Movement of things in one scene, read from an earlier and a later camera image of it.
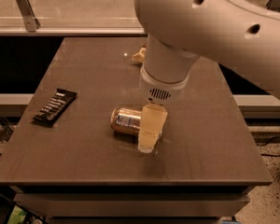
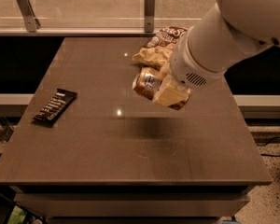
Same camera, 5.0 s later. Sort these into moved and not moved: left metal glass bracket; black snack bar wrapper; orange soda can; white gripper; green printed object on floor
Moved: orange soda can; white gripper
Not moved: left metal glass bracket; green printed object on floor; black snack bar wrapper
